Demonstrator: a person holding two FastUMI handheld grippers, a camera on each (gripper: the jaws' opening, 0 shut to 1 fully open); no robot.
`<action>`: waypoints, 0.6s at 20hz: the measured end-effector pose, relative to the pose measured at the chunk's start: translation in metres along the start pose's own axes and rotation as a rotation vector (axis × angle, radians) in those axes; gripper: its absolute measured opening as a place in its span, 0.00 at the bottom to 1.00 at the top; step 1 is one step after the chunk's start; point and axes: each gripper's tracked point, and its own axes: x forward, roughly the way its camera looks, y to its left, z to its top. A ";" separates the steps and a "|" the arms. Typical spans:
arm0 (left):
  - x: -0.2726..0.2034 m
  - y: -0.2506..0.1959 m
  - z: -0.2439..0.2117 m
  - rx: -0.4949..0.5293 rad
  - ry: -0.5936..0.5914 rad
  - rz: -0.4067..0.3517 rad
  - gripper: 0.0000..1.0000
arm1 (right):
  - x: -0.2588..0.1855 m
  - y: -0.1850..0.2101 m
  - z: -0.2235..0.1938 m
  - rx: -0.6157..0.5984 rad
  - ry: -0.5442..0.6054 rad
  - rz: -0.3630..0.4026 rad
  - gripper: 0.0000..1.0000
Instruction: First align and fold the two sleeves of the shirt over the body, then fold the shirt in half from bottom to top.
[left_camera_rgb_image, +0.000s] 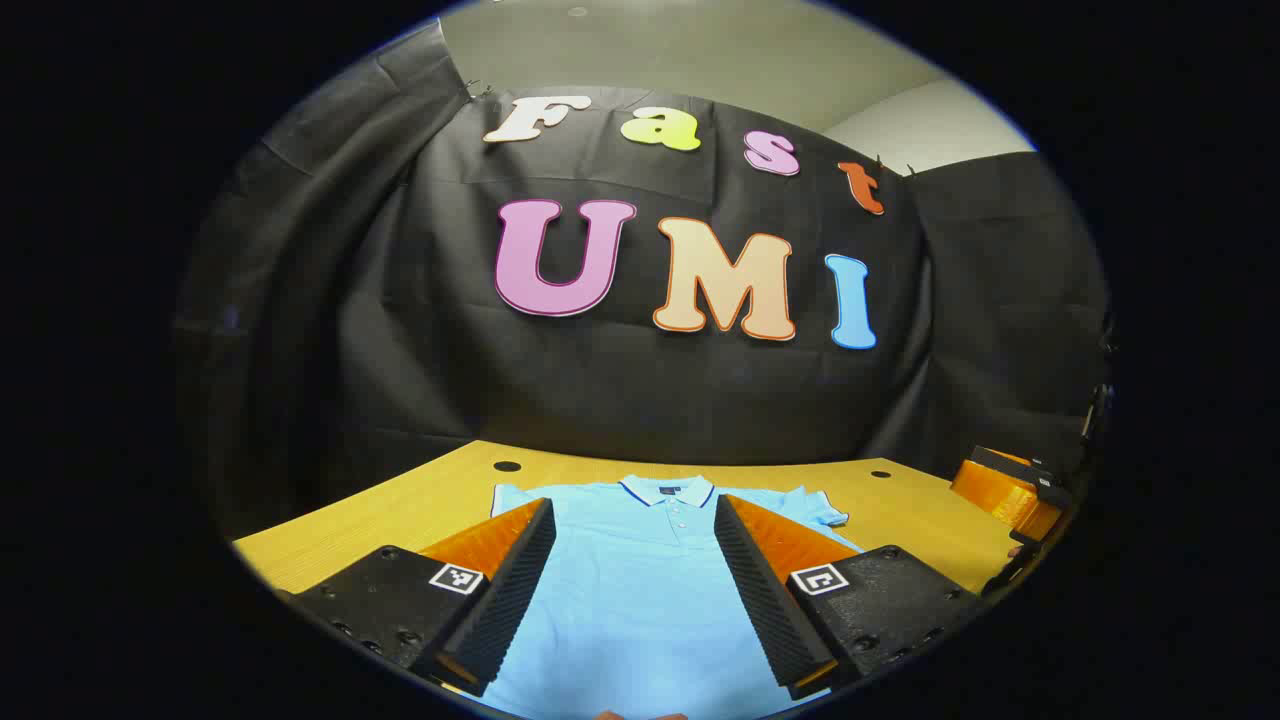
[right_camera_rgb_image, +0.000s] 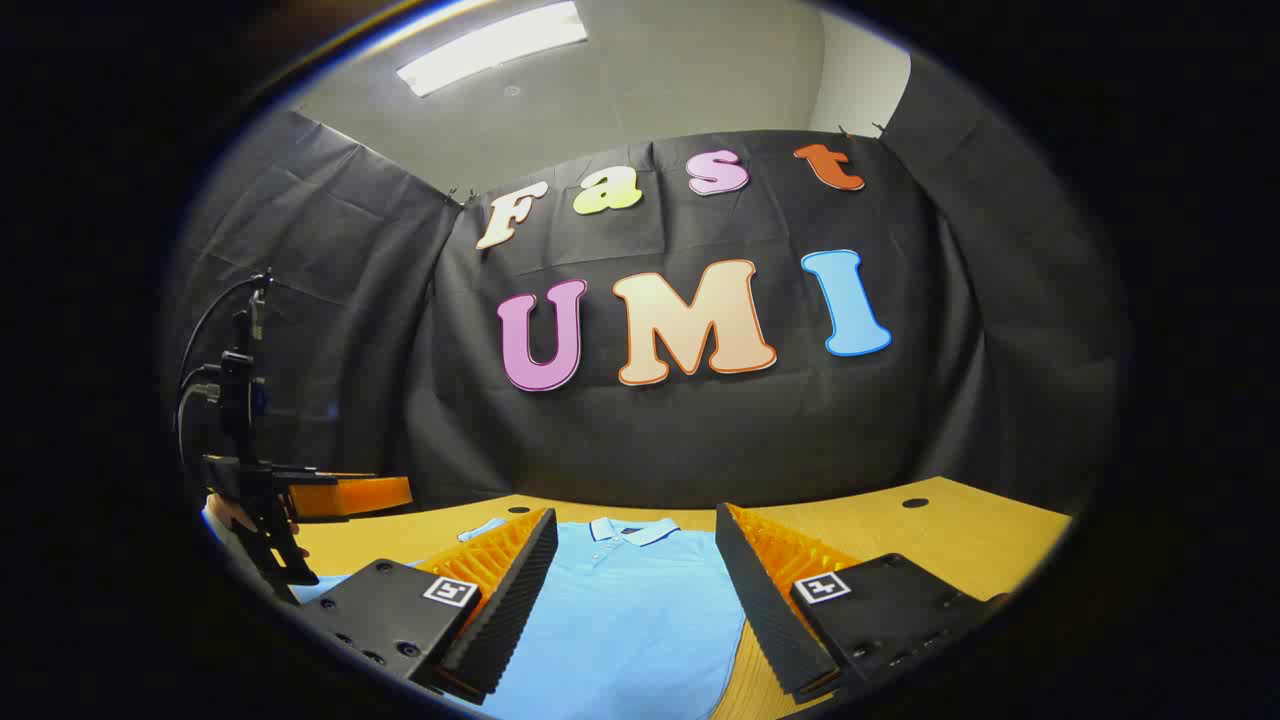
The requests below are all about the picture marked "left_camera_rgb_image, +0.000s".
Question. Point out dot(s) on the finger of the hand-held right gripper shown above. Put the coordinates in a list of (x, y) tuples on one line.
[(1005, 495)]

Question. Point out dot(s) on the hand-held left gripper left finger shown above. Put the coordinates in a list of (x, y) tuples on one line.
[(510, 600)]

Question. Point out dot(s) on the dark metal stand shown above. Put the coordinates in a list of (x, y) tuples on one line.
[(1098, 400)]

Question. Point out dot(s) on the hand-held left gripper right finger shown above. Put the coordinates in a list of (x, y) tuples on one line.
[(765, 610)]

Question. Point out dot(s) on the light blue T-shirt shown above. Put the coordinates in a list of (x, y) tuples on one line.
[(640, 600)]

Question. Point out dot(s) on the black backdrop cloth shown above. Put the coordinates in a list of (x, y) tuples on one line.
[(620, 390)]

